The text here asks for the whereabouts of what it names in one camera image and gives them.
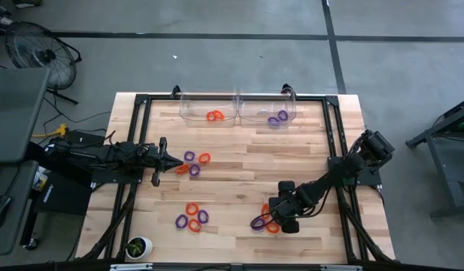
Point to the silver metal bracket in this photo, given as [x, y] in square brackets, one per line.
[340, 268]
[130, 267]

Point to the black leg with caster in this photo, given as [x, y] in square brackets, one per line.
[28, 229]

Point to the person's shoe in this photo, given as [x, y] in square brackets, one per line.
[28, 3]
[2, 20]

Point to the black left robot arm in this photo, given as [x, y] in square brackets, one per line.
[85, 155]

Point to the white blue container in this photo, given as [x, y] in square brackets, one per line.
[40, 180]

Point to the clear plastic bin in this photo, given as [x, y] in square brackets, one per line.
[254, 109]
[186, 109]

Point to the black desk beam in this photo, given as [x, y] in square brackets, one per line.
[40, 152]

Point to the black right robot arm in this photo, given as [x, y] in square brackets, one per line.
[329, 180]

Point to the black metal cart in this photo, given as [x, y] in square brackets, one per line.
[444, 177]

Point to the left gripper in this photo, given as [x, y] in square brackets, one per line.
[152, 158]

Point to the black computer case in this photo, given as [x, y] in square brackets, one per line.
[64, 195]

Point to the grey desk top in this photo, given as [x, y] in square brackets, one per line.
[13, 113]
[17, 241]

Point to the small plant in white pot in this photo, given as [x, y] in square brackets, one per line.
[145, 246]

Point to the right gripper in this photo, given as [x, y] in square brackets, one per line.
[288, 209]

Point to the black floor fan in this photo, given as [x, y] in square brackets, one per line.
[47, 56]

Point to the black frame clamp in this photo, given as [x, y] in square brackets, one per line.
[285, 87]
[175, 90]

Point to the black aluminium rig frame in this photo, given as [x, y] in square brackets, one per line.
[160, 97]

